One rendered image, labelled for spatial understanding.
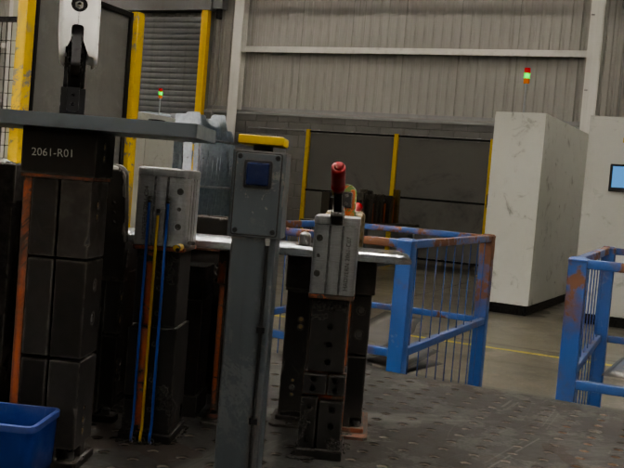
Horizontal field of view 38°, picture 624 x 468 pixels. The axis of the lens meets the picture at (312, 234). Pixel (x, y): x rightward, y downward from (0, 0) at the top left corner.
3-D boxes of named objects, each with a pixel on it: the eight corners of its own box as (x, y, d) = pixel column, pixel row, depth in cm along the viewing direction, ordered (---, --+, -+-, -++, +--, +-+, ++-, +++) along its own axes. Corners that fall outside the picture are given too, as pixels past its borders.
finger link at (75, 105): (87, 67, 117) (84, 118, 117) (87, 69, 120) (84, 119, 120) (62, 63, 116) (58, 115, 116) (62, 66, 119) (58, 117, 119)
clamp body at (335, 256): (351, 444, 142) (370, 216, 140) (349, 465, 131) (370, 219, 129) (291, 437, 142) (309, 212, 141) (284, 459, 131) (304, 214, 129)
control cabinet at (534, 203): (530, 292, 1121) (549, 97, 1108) (574, 298, 1097) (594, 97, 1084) (474, 309, 908) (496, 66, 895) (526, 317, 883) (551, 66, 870)
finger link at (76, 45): (81, 45, 113) (78, 82, 116) (83, 12, 118) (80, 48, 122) (71, 44, 112) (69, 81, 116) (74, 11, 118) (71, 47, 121)
